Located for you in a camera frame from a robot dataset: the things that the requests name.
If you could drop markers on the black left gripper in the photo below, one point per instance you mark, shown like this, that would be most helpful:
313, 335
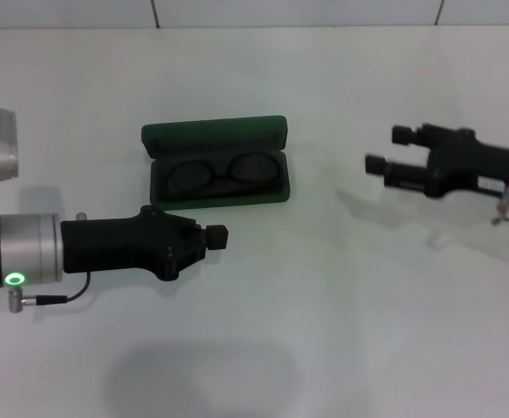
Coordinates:
119, 244

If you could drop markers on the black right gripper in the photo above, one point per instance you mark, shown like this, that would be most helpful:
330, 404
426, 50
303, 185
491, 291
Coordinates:
467, 161

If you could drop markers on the black glasses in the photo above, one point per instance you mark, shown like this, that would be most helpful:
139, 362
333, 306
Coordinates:
184, 174

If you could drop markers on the green glasses case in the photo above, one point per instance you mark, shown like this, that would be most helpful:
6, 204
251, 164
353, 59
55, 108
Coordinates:
171, 130

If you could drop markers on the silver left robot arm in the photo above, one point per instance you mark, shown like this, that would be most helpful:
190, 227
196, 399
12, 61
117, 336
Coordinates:
23, 248

